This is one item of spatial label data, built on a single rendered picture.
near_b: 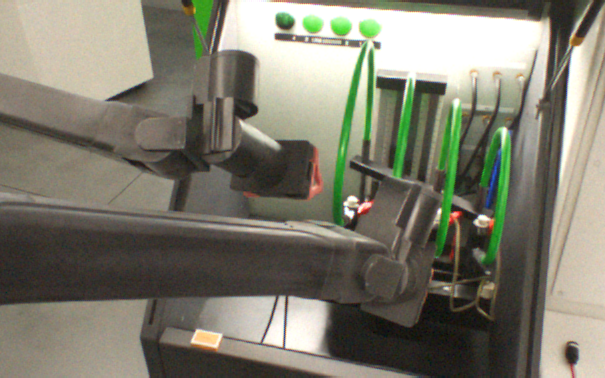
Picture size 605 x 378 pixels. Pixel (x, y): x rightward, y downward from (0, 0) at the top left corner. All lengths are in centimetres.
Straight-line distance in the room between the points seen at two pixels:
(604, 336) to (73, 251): 98
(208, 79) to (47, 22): 307
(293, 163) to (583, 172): 57
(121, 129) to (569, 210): 77
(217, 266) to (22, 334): 218
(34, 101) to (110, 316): 185
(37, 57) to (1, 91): 294
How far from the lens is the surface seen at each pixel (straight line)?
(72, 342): 243
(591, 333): 115
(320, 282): 46
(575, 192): 107
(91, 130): 63
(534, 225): 103
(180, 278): 37
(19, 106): 70
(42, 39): 365
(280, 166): 63
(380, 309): 67
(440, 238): 88
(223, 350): 105
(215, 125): 57
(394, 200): 55
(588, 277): 114
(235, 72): 60
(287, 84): 127
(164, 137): 58
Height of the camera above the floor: 177
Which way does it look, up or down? 36 degrees down
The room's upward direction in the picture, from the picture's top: straight up
